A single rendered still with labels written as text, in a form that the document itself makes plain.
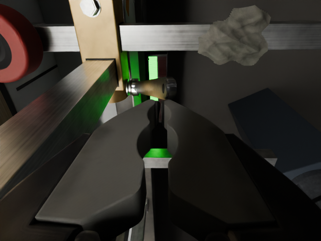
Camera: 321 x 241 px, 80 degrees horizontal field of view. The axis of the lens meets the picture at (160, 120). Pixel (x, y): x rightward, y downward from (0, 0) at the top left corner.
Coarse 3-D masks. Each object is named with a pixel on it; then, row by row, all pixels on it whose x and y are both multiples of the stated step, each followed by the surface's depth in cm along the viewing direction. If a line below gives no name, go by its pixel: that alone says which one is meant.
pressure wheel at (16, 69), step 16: (0, 16) 19; (16, 16) 20; (0, 32) 19; (16, 32) 20; (32, 32) 22; (0, 48) 21; (16, 48) 20; (32, 48) 21; (0, 64) 21; (16, 64) 21; (32, 64) 22; (0, 80) 22; (16, 80) 22
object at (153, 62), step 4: (152, 56) 41; (156, 56) 40; (152, 60) 41; (156, 60) 41; (152, 64) 41; (156, 64) 41; (152, 68) 42; (156, 68) 42; (152, 72) 42; (156, 72) 42; (152, 76) 43; (156, 76) 43
